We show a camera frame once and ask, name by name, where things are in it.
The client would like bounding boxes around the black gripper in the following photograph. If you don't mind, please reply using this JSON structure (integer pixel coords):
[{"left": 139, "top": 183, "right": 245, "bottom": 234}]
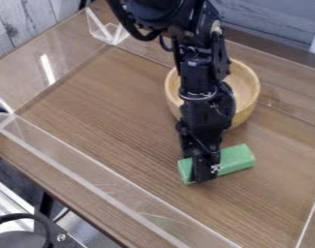
[{"left": 177, "top": 81, "right": 235, "bottom": 183}]

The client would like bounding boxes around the green rectangular block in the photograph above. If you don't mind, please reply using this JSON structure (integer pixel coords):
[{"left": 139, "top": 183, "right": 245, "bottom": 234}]
[{"left": 177, "top": 143, "right": 256, "bottom": 185}]

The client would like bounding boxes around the brown wooden bowl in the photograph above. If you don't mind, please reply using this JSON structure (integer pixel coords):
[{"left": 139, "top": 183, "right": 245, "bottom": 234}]
[{"left": 165, "top": 59, "right": 260, "bottom": 129}]

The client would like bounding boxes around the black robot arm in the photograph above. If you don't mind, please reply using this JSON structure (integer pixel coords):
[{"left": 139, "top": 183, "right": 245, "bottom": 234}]
[{"left": 106, "top": 0, "right": 235, "bottom": 183}]

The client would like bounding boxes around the black table leg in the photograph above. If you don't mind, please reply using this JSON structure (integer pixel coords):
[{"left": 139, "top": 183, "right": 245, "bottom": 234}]
[{"left": 39, "top": 193, "right": 55, "bottom": 217}]

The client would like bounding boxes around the clear acrylic front wall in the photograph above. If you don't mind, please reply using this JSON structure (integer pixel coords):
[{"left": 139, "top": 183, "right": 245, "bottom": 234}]
[{"left": 0, "top": 98, "right": 241, "bottom": 248}]

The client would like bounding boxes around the grey metal base plate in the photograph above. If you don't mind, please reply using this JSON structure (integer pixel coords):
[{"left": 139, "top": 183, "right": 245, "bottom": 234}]
[{"left": 56, "top": 224, "right": 88, "bottom": 248}]

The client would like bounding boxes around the clear acrylic corner bracket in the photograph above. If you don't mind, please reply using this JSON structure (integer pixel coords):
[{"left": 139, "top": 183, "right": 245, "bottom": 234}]
[{"left": 86, "top": 8, "right": 130, "bottom": 46}]

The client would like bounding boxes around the black cable bottom left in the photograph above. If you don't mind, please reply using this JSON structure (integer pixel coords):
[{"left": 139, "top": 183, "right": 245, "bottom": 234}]
[{"left": 0, "top": 212, "right": 57, "bottom": 248}]

